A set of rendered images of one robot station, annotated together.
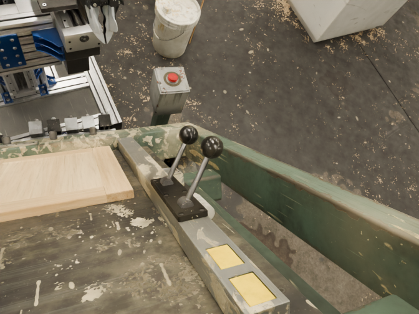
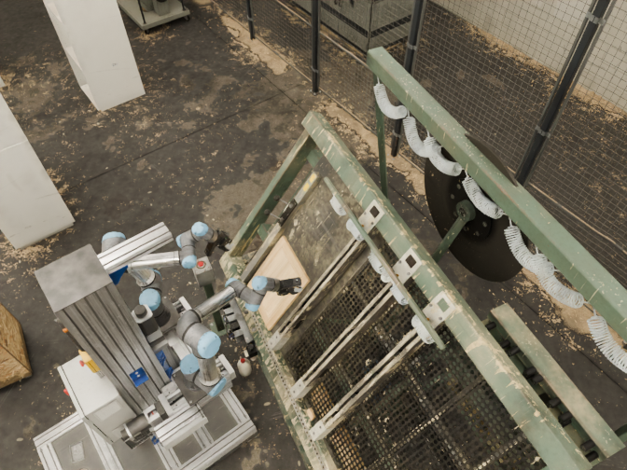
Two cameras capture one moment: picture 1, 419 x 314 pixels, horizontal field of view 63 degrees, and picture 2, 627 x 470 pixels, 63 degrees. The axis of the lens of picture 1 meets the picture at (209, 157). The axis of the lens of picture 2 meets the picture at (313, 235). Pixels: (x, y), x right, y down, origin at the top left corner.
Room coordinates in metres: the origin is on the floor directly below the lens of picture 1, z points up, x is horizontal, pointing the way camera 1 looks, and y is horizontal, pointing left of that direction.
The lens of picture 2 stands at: (-0.69, 1.83, 3.83)
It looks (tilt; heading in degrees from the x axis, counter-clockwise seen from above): 52 degrees down; 292
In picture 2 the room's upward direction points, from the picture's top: straight up
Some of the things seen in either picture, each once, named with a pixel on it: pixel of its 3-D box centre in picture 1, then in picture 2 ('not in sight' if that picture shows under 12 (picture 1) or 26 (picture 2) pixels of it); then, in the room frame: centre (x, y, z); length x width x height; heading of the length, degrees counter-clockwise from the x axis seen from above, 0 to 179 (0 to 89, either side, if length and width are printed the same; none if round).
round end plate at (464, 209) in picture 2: not in sight; (466, 210); (-0.80, -0.02, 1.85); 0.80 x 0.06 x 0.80; 138
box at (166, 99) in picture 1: (168, 91); (202, 271); (0.75, 0.29, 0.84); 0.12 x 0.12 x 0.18; 48
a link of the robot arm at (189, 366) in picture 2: not in sight; (193, 367); (0.32, 1.04, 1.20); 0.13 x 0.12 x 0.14; 166
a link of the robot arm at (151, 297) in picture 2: not in sight; (151, 301); (0.76, 0.77, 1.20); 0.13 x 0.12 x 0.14; 123
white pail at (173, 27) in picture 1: (176, 21); not in sight; (1.64, 0.72, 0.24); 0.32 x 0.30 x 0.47; 149
